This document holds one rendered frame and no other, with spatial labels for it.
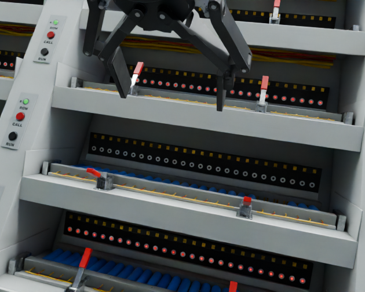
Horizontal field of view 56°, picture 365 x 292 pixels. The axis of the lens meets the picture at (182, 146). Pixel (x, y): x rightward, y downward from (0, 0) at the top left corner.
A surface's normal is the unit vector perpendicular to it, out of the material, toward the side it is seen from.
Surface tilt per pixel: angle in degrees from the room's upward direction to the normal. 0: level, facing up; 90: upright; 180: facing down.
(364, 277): 90
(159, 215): 110
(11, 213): 90
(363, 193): 90
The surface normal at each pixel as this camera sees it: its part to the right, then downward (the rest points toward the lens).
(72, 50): 0.97, 0.15
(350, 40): -0.20, 0.03
